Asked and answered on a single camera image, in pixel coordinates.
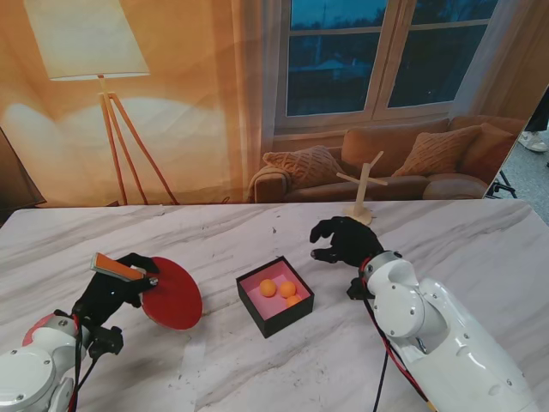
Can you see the orange ping pong ball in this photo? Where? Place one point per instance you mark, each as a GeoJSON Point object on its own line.
{"type": "Point", "coordinates": [293, 301]}
{"type": "Point", "coordinates": [268, 288]}
{"type": "Point", "coordinates": [287, 289]}

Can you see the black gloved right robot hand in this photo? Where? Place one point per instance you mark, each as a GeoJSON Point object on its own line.
{"type": "Point", "coordinates": [356, 242]}

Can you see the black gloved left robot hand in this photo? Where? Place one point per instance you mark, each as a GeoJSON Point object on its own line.
{"type": "Point", "coordinates": [103, 296]}

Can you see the black box with pink lining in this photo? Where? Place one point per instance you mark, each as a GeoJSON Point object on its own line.
{"type": "Point", "coordinates": [296, 317]}

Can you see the wooden mug tree stand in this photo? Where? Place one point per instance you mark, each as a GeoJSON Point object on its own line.
{"type": "Point", "coordinates": [362, 189]}

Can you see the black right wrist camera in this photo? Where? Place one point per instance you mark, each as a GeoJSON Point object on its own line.
{"type": "Point", "coordinates": [358, 289]}

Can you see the black tripod stand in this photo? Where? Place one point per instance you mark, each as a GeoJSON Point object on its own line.
{"type": "Point", "coordinates": [499, 185]}

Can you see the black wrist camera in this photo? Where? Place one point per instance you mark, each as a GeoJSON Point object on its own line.
{"type": "Point", "coordinates": [358, 289]}
{"type": "Point", "coordinates": [107, 341]}

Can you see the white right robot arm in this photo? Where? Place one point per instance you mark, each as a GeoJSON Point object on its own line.
{"type": "Point", "coordinates": [429, 326]}

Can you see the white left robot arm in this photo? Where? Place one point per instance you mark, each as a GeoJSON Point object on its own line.
{"type": "Point", "coordinates": [34, 369]}

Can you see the person with white sneakers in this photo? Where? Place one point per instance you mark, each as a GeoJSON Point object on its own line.
{"type": "Point", "coordinates": [534, 141]}

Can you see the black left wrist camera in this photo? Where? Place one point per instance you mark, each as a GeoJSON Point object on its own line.
{"type": "Point", "coordinates": [107, 341]}

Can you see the printed living room backdrop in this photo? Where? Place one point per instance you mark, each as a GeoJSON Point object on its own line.
{"type": "Point", "coordinates": [193, 107]}

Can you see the red ping pong bat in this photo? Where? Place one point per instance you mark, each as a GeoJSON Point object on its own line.
{"type": "Point", "coordinates": [176, 300]}

